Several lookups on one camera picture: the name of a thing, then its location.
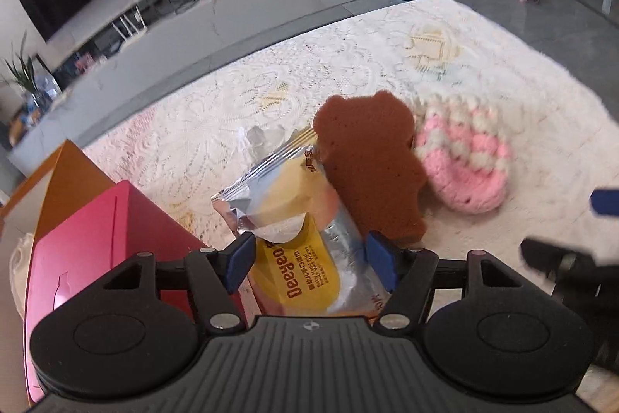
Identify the pink and white crochet hat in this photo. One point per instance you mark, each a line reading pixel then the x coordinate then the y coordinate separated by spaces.
pixel 464 151

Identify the clear box with red lid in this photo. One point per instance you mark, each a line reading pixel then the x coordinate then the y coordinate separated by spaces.
pixel 121 239

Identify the cream cloth bag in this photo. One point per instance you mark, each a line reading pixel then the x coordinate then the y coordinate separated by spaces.
pixel 20 272

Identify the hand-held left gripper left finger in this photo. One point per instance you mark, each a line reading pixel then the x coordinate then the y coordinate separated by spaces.
pixel 239 260

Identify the white router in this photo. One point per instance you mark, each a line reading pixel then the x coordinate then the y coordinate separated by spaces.
pixel 129 23

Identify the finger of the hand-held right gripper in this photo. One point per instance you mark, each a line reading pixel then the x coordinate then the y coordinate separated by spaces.
pixel 605 201
pixel 551 256

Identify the yellow snack packet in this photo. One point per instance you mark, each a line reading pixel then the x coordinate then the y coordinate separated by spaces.
pixel 290 219

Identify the white lace tablecloth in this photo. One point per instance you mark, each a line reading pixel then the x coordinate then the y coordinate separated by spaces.
pixel 367 55

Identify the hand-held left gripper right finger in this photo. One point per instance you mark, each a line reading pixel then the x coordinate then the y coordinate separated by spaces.
pixel 382 263

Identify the green plant in glass vase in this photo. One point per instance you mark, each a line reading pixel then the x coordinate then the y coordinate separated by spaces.
pixel 26 74

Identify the orange cardboard box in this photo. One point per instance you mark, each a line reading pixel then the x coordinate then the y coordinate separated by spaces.
pixel 72 185

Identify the brown bear-shaped sponge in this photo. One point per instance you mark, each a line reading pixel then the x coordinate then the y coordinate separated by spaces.
pixel 372 161

